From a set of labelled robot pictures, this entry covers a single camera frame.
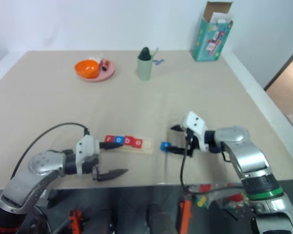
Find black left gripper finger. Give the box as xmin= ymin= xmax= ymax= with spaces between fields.
xmin=99 ymin=141 xmax=122 ymax=151
xmin=92 ymin=166 xmax=129 ymax=182

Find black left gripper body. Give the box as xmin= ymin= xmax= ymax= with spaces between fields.
xmin=82 ymin=156 xmax=100 ymax=175

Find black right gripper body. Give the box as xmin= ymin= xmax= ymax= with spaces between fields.
xmin=185 ymin=128 xmax=202 ymax=157

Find wooden letter tray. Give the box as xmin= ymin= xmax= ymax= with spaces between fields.
xmin=101 ymin=136 xmax=154 ymax=155

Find small orange black tool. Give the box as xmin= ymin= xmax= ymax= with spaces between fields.
xmin=67 ymin=208 xmax=83 ymax=234

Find clear plastic container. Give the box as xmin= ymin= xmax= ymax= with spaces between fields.
xmin=192 ymin=183 xmax=247 ymax=209

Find tall orange black tool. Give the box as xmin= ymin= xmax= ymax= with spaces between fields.
xmin=179 ymin=194 xmax=193 ymax=234

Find pale green cup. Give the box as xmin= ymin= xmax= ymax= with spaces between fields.
xmin=137 ymin=56 xmax=153 ymax=82

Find pink round plate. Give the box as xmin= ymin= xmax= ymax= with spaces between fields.
xmin=76 ymin=59 xmax=117 ymax=83

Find orange plastic bowl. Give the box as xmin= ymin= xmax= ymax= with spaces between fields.
xmin=74 ymin=59 xmax=100 ymax=79

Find dark green rounded object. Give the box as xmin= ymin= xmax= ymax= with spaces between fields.
xmin=139 ymin=47 xmax=151 ymax=60

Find teal cardboard box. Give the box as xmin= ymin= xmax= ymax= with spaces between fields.
xmin=190 ymin=0 xmax=234 ymax=62

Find white crumpled wrapper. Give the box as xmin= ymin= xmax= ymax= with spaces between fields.
xmin=87 ymin=54 xmax=105 ymax=62

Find brown wooden door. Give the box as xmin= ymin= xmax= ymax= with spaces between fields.
xmin=263 ymin=42 xmax=293 ymax=117

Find white paper sheets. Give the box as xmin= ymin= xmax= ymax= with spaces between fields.
xmin=209 ymin=12 xmax=233 ymax=25

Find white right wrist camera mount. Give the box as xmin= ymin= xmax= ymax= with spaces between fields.
xmin=181 ymin=111 xmax=209 ymax=152

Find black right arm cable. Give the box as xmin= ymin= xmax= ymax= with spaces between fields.
xmin=180 ymin=131 xmax=245 ymax=195

